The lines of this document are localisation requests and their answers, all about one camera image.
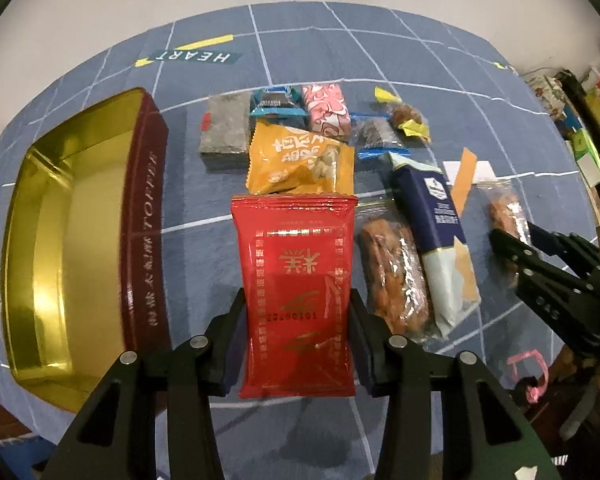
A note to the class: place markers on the clear peanut snack packet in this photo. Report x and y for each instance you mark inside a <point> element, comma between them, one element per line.
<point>505,210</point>

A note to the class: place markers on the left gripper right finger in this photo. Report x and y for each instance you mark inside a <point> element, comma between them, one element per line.
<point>484,434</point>

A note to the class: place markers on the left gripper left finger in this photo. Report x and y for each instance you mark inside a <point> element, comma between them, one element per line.
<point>113,434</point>

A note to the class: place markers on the gold and red toffee tin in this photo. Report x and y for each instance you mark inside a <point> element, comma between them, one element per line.
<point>81,278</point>

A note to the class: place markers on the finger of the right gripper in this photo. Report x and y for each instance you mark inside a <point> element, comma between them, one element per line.
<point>581,256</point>
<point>525,254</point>

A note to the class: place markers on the blue grid tablecloth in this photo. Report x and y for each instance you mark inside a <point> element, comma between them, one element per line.
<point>473,102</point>

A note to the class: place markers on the navy soda cracker packet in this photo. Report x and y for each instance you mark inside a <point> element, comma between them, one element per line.
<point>424,199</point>

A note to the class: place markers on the yellow-edged date candy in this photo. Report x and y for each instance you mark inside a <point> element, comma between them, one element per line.
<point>402,116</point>

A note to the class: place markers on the blue-edged dark sesame candy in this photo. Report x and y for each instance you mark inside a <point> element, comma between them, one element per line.
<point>372,136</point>

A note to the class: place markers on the blue chocolate candy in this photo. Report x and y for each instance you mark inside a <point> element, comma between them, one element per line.
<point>278,101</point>

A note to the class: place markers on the pink patterned candy packet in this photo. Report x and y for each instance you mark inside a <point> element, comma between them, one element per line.
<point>328,114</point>

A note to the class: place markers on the clear fried snack packet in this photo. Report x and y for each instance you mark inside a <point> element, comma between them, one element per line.
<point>397,290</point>

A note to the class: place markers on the red snack packet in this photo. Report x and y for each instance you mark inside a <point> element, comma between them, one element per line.
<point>296,253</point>

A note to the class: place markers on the orange nut snack packet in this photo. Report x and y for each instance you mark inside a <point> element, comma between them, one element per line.
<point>295,161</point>

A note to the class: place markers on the cluttered side shelf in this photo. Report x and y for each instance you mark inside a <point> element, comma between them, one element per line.
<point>574,107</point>

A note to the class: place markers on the grey sesame bar packet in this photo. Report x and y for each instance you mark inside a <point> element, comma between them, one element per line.
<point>225,131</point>

